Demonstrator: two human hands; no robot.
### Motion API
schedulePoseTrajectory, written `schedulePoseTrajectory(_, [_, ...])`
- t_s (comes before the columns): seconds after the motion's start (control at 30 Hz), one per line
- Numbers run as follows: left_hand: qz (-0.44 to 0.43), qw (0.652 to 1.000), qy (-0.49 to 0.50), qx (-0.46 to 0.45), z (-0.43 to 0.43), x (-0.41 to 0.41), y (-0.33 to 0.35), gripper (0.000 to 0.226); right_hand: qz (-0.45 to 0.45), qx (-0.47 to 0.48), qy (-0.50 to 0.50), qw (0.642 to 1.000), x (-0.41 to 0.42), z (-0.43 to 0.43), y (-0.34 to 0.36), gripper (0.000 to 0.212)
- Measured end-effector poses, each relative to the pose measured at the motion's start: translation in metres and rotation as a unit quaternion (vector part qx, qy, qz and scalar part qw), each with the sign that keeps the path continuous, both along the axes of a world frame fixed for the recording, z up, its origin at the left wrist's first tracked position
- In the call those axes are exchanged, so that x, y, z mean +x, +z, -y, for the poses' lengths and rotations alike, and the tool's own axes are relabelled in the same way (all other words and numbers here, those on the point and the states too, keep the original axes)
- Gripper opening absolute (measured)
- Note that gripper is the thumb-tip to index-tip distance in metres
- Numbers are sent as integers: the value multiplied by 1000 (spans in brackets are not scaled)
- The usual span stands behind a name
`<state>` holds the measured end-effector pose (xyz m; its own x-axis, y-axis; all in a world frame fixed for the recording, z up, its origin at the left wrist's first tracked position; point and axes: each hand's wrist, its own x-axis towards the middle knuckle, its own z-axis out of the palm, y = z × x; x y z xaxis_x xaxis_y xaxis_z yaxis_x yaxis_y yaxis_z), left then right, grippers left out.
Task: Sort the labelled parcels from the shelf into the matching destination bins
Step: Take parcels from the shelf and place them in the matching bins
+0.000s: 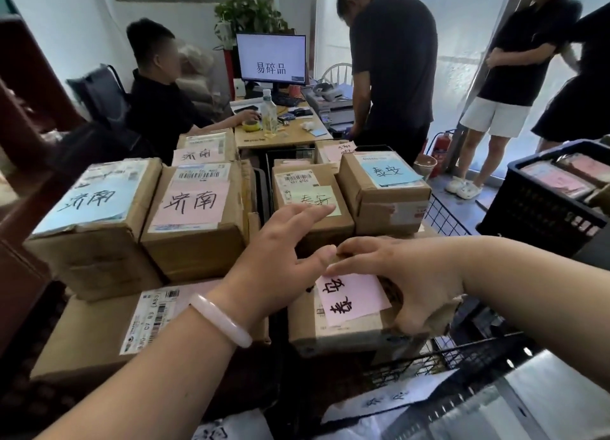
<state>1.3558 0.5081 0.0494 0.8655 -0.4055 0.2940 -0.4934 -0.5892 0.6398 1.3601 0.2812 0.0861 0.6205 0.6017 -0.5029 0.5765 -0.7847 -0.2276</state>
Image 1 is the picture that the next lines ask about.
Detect large box with pink label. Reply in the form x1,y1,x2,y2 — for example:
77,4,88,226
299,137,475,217
140,161,252,284

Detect small cardboard box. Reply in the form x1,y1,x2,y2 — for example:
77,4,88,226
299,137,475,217
287,247,460,359

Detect black wire basket cart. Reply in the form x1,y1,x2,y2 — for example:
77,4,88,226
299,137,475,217
334,193,541,409

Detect person's left forearm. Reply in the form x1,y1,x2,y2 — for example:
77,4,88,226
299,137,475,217
36,306,249,440

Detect white chair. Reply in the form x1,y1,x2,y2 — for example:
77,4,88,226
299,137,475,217
318,62,354,86

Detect grey glossy panel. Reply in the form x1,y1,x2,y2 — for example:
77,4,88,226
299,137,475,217
381,348,610,440

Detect small round waste bin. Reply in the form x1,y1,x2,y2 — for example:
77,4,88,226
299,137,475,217
413,153,438,180

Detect beige cushion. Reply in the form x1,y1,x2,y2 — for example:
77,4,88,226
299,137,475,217
175,43,232,119

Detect black office chair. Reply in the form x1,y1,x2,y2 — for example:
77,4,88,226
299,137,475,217
66,63,133,127

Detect person's right forearm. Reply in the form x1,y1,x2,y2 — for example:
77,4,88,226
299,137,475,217
457,236,610,394

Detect wooden desk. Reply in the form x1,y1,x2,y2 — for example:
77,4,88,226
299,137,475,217
230,97,335,150

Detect dark pink parcel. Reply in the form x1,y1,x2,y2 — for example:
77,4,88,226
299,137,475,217
554,152,610,186

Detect person's right hand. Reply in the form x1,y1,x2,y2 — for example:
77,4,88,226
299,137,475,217
337,237,466,337

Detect person's left hand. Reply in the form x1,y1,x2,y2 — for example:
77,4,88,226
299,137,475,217
210,203,337,333

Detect pink paper note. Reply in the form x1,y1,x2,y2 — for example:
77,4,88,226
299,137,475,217
315,272,392,329

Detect clear plastic water bottle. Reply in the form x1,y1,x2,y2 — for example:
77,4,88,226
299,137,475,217
260,88,279,137

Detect grey label printer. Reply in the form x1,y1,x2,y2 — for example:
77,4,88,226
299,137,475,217
303,83,356,133

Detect white jade bracelet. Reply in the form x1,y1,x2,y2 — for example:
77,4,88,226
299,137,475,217
189,293,253,349

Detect red fire extinguisher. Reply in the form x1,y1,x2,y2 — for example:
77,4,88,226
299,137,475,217
425,129,455,177

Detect computer monitor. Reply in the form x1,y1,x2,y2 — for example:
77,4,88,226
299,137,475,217
235,33,308,86

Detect green potted plant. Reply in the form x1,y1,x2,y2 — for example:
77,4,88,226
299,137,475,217
213,0,290,51

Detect white paper sheet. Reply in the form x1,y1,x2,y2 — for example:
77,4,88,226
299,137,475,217
321,368,460,425
190,408,275,440

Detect box with yellow label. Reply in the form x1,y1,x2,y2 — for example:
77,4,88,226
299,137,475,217
271,163,356,257

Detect large box with blue label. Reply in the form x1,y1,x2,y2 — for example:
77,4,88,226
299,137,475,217
23,157,165,303

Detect small box with blue label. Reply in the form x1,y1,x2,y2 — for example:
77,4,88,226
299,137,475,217
335,150,432,237

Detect small box with pink label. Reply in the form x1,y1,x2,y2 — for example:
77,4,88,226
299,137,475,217
314,139,358,175

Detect long box with white label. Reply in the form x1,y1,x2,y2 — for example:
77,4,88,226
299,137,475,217
30,279,271,385

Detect flat box with pink label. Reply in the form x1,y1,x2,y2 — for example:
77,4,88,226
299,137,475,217
171,129,239,167

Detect black plastic crate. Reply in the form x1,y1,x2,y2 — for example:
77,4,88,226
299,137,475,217
476,139,610,258

